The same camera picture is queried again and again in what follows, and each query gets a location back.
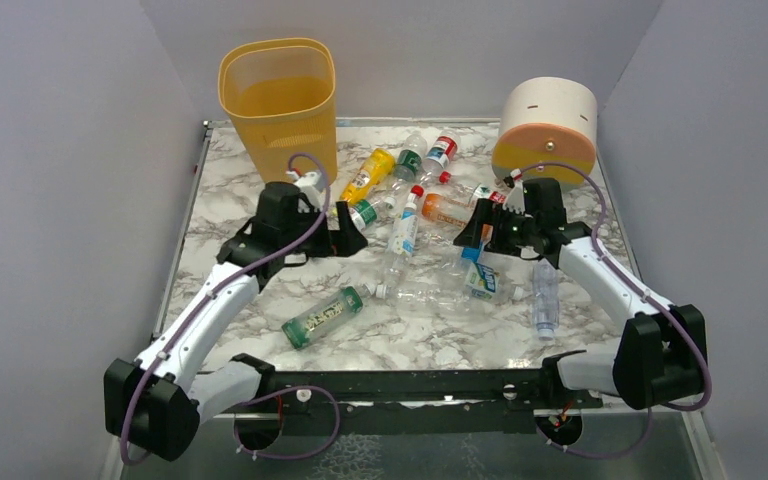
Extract clear bottle green white label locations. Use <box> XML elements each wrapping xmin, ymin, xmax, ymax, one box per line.
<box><xmin>350</xmin><ymin>195</ymin><xmax>396</xmax><ymax>231</ymax></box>

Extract black aluminium base frame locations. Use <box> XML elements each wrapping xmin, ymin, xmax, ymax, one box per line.
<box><xmin>116</xmin><ymin>117</ymin><xmax>707</xmax><ymax>439</ymax></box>

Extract white cylindrical container orange lid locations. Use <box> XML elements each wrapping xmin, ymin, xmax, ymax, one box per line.
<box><xmin>491</xmin><ymin>77</ymin><xmax>598</xmax><ymax>191</ymax></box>

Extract yellow plastic mesh bin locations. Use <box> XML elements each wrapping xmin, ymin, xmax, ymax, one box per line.
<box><xmin>217</xmin><ymin>37</ymin><xmax>338</xmax><ymax>185</ymax></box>

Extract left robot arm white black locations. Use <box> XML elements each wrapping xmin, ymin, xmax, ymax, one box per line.
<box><xmin>103</xmin><ymin>181</ymin><xmax>368</xmax><ymax>466</ymax></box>

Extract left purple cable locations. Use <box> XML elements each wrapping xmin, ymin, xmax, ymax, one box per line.
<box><xmin>118</xmin><ymin>153</ymin><xmax>342</xmax><ymax>466</ymax></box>

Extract clear bottle dark green label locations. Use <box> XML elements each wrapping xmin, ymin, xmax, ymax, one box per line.
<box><xmin>391</xmin><ymin>133</ymin><xmax>428</xmax><ymax>182</ymax></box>

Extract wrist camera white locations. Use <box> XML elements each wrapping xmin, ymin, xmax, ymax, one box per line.
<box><xmin>286</xmin><ymin>169</ymin><xmax>326</xmax><ymax>213</ymax></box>
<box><xmin>502</xmin><ymin>168</ymin><xmax>526</xmax><ymax>215</ymax></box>

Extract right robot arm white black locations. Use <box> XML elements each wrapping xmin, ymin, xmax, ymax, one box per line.
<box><xmin>454</xmin><ymin>178</ymin><xmax>711</xmax><ymax>410</ymax></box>

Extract clear bottle blue green label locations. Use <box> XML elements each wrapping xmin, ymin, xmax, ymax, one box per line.
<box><xmin>454</xmin><ymin>259</ymin><xmax>526</xmax><ymax>305</ymax></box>

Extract orange drink bottle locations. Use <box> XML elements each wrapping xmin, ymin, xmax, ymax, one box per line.
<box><xmin>421</xmin><ymin>193</ymin><xmax>474</xmax><ymax>229</ymax></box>

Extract clear bottle blue label red cap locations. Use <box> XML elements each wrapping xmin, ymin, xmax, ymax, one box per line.
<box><xmin>382</xmin><ymin>185</ymin><xmax>424</xmax><ymax>287</ymax></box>

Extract clear bottle red white label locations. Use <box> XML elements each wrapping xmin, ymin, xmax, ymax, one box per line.
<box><xmin>438</xmin><ymin>171</ymin><xmax>507</xmax><ymax>206</ymax></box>

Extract green tinted bottle green cap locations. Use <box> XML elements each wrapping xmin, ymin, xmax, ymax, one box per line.
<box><xmin>281</xmin><ymin>286</ymin><xmax>364</xmax><ymax>350</ymax></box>

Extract clear unlabeled bottle white cap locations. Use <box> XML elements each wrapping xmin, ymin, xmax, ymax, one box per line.
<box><xmin>360</xmin><ymin>282</ymin><xmax>473</xmax><ymax>315</ymax></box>

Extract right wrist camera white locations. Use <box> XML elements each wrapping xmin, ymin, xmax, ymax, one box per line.
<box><xmin>502</xmin><ymin>168</ymin><xmax>526</xmax><ymax>215</ymax></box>

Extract small clear bottle blue cap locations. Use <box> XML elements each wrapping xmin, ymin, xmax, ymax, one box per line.
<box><xmin>532</xmin><ymin>259</ymin><xmax>560</xmax><ymax>341</ymax></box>

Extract yellow juice bottle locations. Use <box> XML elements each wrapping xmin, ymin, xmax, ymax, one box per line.
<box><xmin>339</xmin><ymin>148</ymin><xmax>396</xmax><ymax>205</ymax></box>

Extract clear bottle bright blue label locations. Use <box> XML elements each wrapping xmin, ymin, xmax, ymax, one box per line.
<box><xmin>419</xmin><ymin>233</ymin><xmax>509</xmax><ymax>274</ymax></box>

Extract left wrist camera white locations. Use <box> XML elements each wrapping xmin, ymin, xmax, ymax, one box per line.
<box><xmin>286</xmin><ymin>169</ymin><xmax>326</xmax><ymax>213</ymax></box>

